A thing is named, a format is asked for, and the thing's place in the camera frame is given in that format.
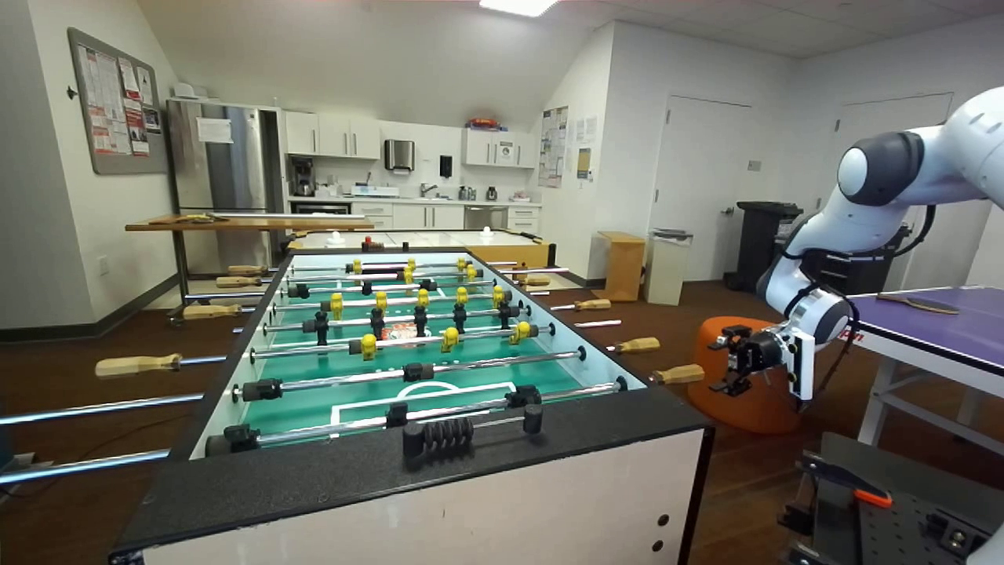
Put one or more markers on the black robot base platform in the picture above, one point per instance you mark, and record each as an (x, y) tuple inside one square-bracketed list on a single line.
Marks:
[(911, 502)]

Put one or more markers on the white wall cabinet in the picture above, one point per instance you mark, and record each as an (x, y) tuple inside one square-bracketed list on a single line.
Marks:
[(499, 149)]

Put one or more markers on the five-player rod with black players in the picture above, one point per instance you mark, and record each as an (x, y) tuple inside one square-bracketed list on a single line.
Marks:
[(321, 327)]

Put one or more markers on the large wall poster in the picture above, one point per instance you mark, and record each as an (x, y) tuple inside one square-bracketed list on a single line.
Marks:
[(553, 145)]

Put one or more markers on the black score counter beads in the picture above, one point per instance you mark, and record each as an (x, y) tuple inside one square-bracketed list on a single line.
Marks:
[(436, 441)]

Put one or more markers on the white trash bin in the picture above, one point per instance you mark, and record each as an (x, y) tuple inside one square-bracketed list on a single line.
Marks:
[(669, 272)]

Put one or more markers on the kitchen counter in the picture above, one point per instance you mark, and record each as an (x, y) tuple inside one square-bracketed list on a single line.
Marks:
[(417, 214)]

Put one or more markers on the foosball table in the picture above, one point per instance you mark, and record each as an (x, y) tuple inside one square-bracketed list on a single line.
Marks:
[(417, 521)]

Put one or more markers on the purple ping pong table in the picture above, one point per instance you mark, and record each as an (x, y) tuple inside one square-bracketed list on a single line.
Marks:
[(943, 329)]

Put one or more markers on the goalie rod with black players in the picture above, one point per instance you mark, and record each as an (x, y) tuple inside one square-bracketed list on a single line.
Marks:
[(678, 375)]

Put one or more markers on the white door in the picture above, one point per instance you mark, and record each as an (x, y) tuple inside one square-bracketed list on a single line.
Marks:
[(701, 166)]

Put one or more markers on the yellow wall notice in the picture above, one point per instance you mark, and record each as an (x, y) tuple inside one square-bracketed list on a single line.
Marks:
[(586, 166)]

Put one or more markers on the black coffee machine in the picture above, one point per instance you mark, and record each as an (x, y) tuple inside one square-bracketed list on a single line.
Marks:
[(301, 177)]

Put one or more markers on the red item on cabinet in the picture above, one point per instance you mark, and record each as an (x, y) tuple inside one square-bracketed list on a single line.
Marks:
[(484, 123)]

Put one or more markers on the wooden high table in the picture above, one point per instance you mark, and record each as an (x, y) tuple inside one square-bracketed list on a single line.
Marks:
[(248, 223)]

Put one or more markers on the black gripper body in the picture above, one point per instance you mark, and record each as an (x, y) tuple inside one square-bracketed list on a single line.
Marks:
[(764, 362)]

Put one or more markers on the white upper kitchen cabinets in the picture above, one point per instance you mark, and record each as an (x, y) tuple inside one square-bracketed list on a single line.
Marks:
[(333, 135)]

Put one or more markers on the orange round stool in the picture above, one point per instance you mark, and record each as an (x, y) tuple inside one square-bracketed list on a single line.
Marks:
[(748, 415)]

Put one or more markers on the stainless steel refrigerator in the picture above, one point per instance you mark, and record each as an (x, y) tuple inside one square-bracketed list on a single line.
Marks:
[(223, 159)]

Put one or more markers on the defence rod with black players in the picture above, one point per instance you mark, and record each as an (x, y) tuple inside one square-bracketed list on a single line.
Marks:
[(259, 390)]

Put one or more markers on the ceiling light panel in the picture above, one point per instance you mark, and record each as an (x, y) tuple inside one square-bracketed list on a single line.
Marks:
[(520, 8)]

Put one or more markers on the cardboard box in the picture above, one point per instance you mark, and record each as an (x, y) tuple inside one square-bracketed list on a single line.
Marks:
[(626, 272)]

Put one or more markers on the white wall notice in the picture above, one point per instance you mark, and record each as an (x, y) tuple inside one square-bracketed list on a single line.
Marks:
[(588, 130)]

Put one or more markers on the grey bulletin board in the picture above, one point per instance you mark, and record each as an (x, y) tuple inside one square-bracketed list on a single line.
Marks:
[(113, 100)]

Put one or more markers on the wall light switch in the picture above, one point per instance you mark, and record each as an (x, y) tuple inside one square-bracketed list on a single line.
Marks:
[(753, 165)]

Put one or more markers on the black soap dispenser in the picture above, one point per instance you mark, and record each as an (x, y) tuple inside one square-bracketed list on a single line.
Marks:
[(446, 165)]

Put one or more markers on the metal paper towel dispenser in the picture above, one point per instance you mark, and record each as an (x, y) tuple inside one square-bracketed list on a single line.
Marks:
[(401, 154)]

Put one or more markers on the tall black trash bin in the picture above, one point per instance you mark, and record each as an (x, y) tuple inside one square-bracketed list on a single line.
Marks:
[(761, 247)]

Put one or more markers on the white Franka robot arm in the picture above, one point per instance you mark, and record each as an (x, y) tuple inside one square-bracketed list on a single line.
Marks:
[(943, 159)]

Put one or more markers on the three-player rod with black players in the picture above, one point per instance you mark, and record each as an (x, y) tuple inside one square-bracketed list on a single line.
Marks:
[(300, 291)]

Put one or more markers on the five-player rod with yellow players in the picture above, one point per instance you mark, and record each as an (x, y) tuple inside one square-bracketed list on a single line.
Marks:
[(212, 312)]

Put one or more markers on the dark ping pong paddle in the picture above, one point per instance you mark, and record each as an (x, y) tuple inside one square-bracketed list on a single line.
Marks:
[(917, 305)]

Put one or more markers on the three-player rod with yellow players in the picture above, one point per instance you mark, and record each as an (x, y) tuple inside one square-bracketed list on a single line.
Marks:
[(132, 365)]

